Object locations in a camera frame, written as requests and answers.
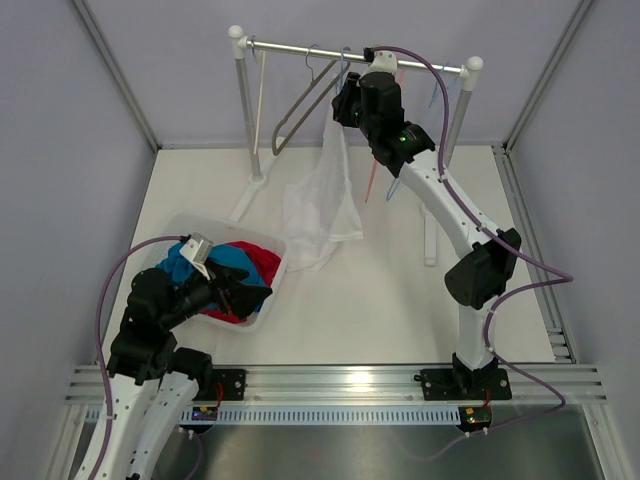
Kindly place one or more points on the white plastic laundry basket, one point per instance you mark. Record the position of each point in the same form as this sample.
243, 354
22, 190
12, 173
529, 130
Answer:
219, 231

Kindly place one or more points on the light blue white-shirt hanger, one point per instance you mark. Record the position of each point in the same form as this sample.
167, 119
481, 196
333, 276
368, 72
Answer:
343, 67

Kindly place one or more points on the red t shirt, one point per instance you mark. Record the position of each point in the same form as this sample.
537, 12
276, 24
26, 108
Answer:
262, 264

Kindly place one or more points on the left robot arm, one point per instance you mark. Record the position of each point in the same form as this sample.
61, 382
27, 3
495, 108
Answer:
149, 380

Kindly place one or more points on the aluminium rail frame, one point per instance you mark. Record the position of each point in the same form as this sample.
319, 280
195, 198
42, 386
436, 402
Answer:
398, 384

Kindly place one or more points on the blue t shirt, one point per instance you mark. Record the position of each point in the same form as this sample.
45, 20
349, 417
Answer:
154, 289

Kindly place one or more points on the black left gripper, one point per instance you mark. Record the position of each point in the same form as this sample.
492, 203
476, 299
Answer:
241, 298

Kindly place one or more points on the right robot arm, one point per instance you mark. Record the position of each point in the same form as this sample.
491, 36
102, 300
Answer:
486, 255

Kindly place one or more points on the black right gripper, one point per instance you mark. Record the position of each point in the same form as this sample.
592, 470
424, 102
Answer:
340, 104

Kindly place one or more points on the cream empty hanger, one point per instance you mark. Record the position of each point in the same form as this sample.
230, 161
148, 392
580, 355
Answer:
258, 124

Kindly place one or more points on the white slotted cable duct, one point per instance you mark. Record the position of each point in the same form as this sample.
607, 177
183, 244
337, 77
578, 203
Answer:
334, 415

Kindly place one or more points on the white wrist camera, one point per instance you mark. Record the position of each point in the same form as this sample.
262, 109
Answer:
380, 61
195, 250

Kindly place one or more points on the white t shirt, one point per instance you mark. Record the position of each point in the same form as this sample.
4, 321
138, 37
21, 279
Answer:
319, 212

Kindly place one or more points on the light blue red-shirt hanger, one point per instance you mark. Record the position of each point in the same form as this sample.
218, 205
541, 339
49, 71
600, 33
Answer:
432, 121

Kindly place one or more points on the pink hanger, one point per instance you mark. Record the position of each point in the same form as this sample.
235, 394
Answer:
372, 180

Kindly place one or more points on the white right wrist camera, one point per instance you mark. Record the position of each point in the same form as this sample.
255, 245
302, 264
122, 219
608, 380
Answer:
380, 61

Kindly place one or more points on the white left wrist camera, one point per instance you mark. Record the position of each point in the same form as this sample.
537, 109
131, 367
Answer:
195, 250

